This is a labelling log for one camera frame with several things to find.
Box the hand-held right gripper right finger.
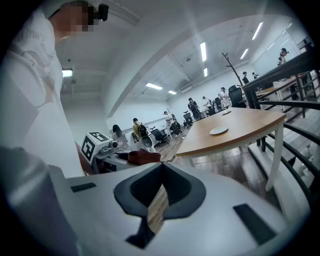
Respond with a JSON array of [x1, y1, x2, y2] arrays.
[[139, 161, 290, 256]]

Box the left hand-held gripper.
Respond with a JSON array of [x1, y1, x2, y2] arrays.
[[80, 130, 151, 175]]

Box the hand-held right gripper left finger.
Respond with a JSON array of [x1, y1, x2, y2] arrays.
[[48, 161, 164, 256]]

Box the brown cloth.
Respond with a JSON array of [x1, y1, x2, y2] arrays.
[[128, 149, 162, 166]]

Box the person's left forearm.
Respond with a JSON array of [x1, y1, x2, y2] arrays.
[[74, 140, 90, 177]]

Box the black backpack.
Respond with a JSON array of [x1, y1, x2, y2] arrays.
[[136, 122, 150, 138]]

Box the person's white t-shirt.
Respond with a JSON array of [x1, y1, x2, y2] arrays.
[[1, 8, 85, 179]]

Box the dark branch-shaped coat rack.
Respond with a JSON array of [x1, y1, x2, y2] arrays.
[[221, 51, 245, 87]]

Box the person's head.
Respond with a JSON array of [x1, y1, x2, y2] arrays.
[[48, 0, 97, 41]]

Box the wooden desk with white legs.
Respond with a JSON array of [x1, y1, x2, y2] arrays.
[[255, 76, 310, 101]]

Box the black head-mounted camera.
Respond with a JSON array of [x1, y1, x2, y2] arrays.
[[92, 3, 110, 22]]

